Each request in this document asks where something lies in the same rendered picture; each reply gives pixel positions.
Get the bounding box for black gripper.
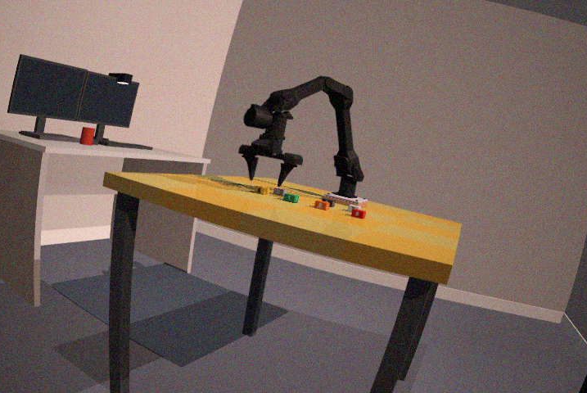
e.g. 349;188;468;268
239;130;303;187

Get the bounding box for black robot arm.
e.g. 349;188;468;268
243;76;364;198

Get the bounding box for green block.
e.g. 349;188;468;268
283;193;299;203

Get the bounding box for yellow block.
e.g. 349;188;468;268
254;186;269;195

